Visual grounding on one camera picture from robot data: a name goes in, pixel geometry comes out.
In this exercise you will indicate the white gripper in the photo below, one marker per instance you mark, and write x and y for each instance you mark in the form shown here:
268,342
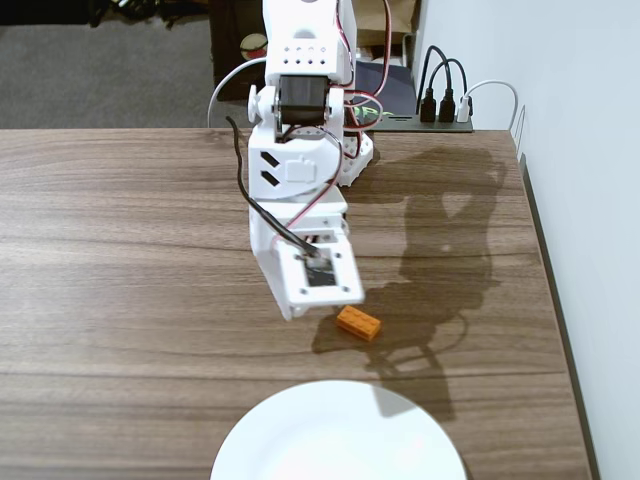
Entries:
263,280

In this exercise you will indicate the orange lego block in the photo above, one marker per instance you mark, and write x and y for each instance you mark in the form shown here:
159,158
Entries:
357,324

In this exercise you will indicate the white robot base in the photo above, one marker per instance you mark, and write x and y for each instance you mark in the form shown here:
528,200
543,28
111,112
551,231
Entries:
357,160

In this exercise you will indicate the white round plate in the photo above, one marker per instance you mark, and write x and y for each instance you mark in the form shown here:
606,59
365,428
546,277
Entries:
325,440

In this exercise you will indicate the black power strip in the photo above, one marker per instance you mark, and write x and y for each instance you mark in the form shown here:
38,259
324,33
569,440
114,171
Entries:
400,125

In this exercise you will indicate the dark bag with green print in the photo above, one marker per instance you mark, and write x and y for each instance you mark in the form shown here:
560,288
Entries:
395,85

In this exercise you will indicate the round red cream badge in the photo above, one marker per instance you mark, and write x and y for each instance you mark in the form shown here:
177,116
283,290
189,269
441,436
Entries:
255,47

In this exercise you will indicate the dark box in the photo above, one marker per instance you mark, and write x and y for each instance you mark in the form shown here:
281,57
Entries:
225,30

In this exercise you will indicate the black tangled gear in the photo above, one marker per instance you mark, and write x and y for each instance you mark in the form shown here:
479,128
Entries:
50,10

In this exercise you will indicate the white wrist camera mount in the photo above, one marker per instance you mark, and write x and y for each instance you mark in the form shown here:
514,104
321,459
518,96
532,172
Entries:
292,280

